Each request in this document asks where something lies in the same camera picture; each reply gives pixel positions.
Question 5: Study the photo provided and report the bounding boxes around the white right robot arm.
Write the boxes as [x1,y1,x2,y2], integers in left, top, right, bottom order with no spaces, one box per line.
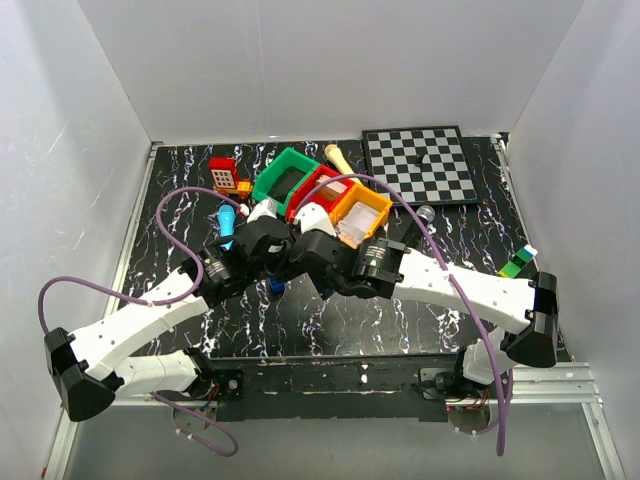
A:
[289,229,559,385]

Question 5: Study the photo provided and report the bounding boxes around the white cards stack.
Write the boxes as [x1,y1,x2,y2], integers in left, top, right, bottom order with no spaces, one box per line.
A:
[337,202,379,246]

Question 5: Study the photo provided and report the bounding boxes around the black white chessboard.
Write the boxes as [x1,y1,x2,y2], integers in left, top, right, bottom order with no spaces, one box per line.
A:
[362,125,480,206]

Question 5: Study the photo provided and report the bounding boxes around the red yellow toy train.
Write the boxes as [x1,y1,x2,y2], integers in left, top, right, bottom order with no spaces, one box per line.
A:
[208,157,253,201]

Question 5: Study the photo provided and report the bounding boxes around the yellow plastic bin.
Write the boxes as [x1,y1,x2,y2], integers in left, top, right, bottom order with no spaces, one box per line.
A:
[329,184,392,248]

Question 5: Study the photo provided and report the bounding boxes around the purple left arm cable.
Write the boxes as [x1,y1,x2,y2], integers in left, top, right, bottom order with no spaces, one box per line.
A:
[37,186,251,457]

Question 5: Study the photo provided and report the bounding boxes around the green plastic bin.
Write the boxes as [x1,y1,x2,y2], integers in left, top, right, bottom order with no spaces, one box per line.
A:
[251,147,320,216]

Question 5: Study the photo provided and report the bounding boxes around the navy blue card holder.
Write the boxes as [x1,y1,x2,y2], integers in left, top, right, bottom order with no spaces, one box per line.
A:
[309,275,337,300]

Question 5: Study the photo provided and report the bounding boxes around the green lego brick stack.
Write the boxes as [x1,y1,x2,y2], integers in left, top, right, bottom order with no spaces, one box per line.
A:
[498,244,538,278]

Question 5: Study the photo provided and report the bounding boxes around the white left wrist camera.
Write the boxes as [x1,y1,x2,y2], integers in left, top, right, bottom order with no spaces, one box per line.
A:
[239,197,277,223]

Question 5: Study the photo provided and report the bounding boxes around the cream toy microphone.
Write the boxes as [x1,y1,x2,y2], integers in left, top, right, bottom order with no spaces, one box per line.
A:
[324,144,354,175]

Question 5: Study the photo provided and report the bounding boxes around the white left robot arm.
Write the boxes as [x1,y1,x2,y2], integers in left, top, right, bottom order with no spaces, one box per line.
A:
[44,216,290,422]

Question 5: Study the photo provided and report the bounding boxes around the black silver microphone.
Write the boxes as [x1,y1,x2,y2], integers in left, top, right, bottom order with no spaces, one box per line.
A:
[402,205,436,249]

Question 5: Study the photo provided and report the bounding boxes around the blue toy microphone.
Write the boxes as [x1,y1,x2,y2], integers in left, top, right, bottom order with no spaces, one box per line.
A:
[217,204,236,238]

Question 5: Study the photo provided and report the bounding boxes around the red plastic bin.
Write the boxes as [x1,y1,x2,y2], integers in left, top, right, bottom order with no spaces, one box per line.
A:
[285,165,354,223]

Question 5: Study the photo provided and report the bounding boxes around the blue lego brick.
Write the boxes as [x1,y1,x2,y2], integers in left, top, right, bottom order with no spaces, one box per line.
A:
[268,278,286,297]

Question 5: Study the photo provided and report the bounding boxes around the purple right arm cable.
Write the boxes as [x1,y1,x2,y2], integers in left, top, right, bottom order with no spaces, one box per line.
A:
[297,173,514,457]

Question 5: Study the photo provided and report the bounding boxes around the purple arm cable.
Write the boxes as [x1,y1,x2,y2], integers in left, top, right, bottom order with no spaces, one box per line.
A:
[37,186,251,457]
[297,173,514,457]

